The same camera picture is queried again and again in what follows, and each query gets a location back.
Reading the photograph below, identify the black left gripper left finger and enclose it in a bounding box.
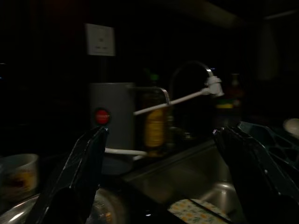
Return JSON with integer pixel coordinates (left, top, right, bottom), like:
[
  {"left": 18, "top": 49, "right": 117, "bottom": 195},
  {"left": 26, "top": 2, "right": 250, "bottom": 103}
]
[{"left": 30, "top": 126, "right": 110, "bottom": 224}]

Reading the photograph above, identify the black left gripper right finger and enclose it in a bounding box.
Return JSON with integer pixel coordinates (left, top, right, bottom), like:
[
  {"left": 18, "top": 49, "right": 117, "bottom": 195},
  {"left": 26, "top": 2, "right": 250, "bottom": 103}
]
[{"left": 212, "top": 126, "right": 299, "bottom": 224}]

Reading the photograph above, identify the steel bowl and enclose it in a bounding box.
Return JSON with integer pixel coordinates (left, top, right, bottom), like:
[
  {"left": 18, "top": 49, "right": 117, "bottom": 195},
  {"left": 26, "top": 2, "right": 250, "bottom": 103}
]
[{"left": 0, "top": 186, "right": 134, "bottom": 224}]

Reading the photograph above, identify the black chopstick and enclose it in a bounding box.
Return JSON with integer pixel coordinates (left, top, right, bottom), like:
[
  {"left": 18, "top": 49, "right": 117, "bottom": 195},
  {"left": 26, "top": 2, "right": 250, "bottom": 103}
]
[{"left": 188, "top": 197, "right": 232, "bottom": 221}]

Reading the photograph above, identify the green plastic dish rack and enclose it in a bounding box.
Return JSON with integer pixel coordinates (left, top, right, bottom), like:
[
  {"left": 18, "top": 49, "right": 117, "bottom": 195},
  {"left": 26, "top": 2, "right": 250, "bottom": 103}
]
[{"left": 237, "top": 120, "right": 299, "bottom": 194}]

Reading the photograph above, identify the white printed mug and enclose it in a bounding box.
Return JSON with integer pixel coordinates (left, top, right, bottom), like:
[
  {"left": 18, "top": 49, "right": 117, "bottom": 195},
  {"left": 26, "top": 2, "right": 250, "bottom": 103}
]
[{"left": 0, "top": 153, "right": 39, "bottom": 203}]

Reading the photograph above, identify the stainless steel sink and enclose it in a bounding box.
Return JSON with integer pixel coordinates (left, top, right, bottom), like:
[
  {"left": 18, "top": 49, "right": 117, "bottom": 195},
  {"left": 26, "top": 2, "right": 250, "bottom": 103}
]
[{"left": 121, "top": 137, "right": 248, "bottom": 224}]

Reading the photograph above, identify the white bowl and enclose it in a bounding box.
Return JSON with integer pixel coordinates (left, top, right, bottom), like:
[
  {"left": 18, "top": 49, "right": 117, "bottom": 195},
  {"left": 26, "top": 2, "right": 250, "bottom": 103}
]
[{"left": 283, "top": 118, "right": 299, "bottom": 136}]

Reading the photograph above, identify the floral print plate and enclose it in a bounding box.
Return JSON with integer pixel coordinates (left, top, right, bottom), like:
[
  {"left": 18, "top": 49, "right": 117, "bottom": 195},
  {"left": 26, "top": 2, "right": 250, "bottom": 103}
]
[{"left": 167, "top": 197, "right": 233, "bottom": 224}]

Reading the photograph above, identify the grey cylinder water purifier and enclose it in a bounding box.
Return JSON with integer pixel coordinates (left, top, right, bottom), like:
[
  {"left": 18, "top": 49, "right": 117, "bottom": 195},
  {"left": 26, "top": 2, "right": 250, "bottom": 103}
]
[{"left": 87, "top": 81, "right": 170, "bottom": 175}]

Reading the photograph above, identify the yellow green sponge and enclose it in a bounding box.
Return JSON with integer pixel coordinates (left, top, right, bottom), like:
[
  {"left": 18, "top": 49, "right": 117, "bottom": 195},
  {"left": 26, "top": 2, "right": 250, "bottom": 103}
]
[{"left": 215, "top": 102, "right": 235, "bottom": 110}]

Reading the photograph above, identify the yellow oil bottle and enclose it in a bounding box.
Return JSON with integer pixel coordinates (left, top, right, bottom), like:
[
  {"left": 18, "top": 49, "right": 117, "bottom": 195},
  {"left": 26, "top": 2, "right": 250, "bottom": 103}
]
[{"left": 142, "top": 73, "right": 170, "bottom": 157}]

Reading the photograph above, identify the dark glass bottle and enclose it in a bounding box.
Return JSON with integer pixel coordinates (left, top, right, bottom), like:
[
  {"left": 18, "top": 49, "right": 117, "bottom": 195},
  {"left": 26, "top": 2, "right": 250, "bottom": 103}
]
[{"left": 229, "top": 73, "right": 245, "bottom": 105}]

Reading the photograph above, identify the white faucet extension pipe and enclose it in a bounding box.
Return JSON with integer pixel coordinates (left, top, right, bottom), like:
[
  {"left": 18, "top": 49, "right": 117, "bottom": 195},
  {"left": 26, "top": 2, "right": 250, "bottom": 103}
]
[{"left": 133, "top": 76, "right": 225, "bottom": 117}]

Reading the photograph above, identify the chrome faucet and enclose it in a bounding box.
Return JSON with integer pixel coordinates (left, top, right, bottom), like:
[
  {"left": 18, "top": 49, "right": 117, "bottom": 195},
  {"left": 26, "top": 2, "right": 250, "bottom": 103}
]
[{"left": 170, "top": 60, "right": 219, "bottom": 140}]

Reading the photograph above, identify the white wall socket plate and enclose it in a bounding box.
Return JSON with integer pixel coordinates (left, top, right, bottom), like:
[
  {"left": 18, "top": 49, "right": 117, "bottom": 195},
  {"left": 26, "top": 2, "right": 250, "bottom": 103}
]
[{"left": 84, "top": 22, "right": 117, "bottom": 57}]

